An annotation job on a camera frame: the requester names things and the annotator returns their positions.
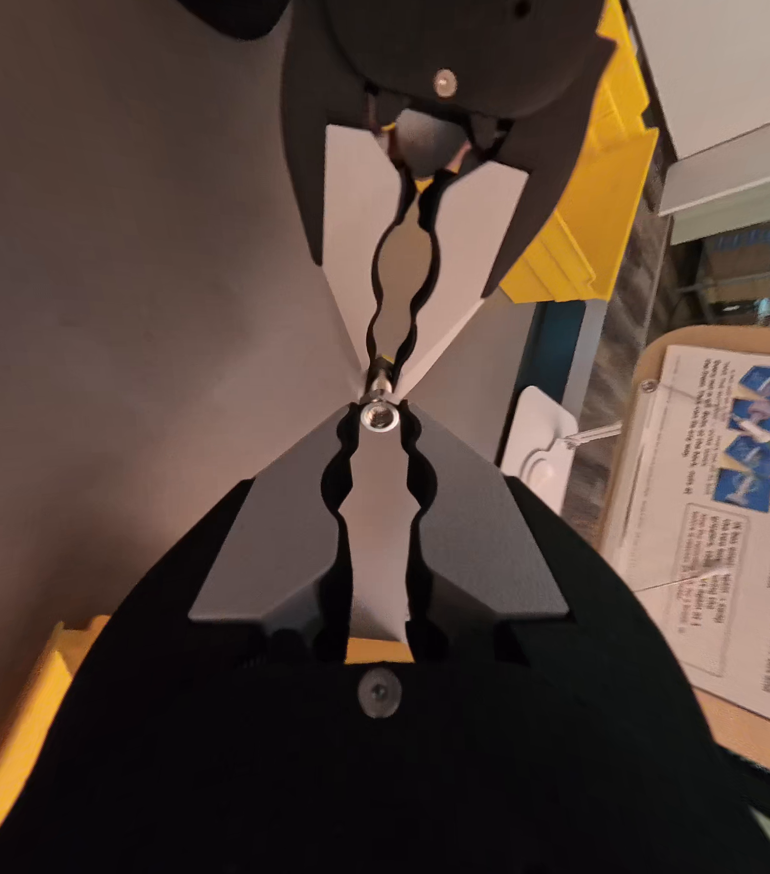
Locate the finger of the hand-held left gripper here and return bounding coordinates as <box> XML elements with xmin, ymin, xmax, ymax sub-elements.
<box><xmin>323</xmin><ymin>123</ymin><xmax>420</xmax><ymax>383</ymax></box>
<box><xmin>388</xmin><ymin>160</ymin><xmax>530</xmax><ymax>397</ymax></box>

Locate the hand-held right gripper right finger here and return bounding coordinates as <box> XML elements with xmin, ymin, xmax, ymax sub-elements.
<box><xmin>400</xmin><ymin>403</ymin><xmax>571</xmax><ymax>663</ymax></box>

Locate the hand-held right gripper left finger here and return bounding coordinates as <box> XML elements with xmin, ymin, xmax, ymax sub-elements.
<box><xmin>188</xmin><ymin>401</ymin><xmax>360</xmax><ymax>663</ymax></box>

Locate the yellow plastic bin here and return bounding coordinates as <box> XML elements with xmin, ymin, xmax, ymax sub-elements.
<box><xmin>500</xmin><ymin>0</ymin><xmax>659</xmax><ymax>305</ymax></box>
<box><xmin>0</xmin><ymin>615</ymin><xmax>416</xmax><ymax>874</ymax></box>

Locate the steel hex bolt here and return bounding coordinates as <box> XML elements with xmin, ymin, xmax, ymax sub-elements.
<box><xmin>361</xmin><ymin>354</ymin><xmax>396</xmax><ymax>404</ymax></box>

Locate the steel hex nut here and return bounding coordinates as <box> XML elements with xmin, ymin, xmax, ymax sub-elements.
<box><xmin>359</xmin><ymin>401</ymin><xmax>401</xmax><ymax>434</ymax></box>

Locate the printed instruction sheet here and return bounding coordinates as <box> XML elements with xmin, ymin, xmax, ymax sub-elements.
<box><xmin>613</xmin><ymin>345</ymin><xmax>770</xmax><ymax>738</ymax></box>

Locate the instruction sheet on stand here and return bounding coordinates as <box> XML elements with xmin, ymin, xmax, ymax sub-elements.
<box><xmin>597</xmin><ymin>326</ymin><xmax>770</xmax><ymax>796</ymax></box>

